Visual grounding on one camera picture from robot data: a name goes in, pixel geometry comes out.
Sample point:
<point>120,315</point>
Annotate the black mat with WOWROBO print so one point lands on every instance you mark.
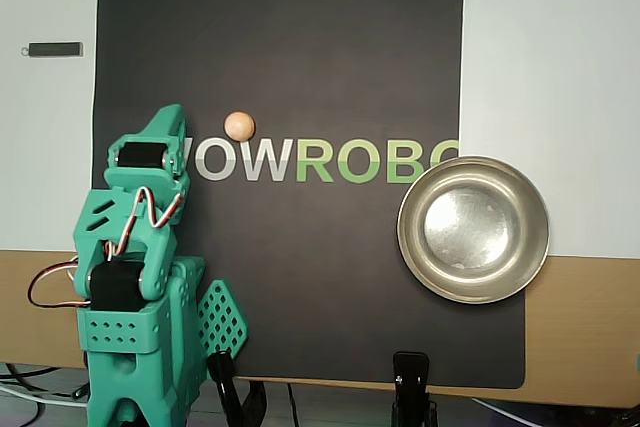
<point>325,272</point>

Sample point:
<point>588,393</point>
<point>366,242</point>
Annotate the black table clamp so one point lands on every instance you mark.
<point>222,382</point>

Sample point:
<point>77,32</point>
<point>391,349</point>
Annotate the teal gripper, black servo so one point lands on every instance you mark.
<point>141,181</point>

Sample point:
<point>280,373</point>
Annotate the black spring-arm camera stand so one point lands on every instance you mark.
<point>410,372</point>

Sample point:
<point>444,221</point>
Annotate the tan ball with black base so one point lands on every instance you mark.
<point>239,126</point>

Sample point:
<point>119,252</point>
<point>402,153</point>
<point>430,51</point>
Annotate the teal 3D-printed robot arm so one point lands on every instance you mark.
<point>130,377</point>

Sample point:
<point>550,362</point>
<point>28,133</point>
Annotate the white paper sheet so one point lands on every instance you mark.
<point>45,147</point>
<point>550,72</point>

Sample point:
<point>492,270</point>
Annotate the metal bowl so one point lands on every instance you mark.
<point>475,229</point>

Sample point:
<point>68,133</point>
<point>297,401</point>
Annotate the black USB stick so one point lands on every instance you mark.
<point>52,50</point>

